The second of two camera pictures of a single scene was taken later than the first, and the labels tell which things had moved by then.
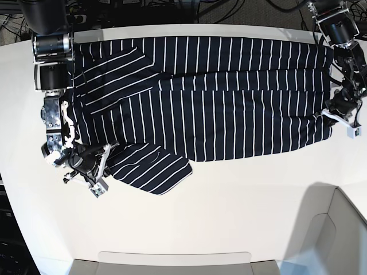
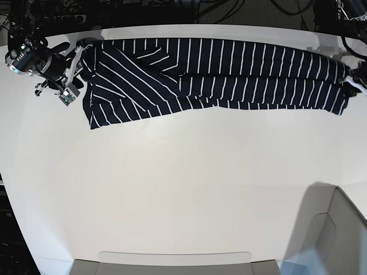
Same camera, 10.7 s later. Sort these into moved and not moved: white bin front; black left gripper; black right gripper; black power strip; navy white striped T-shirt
Moved: black left gripper; black right gripper; navy white striped T-shirt
Not moved: black power strip; white bin front
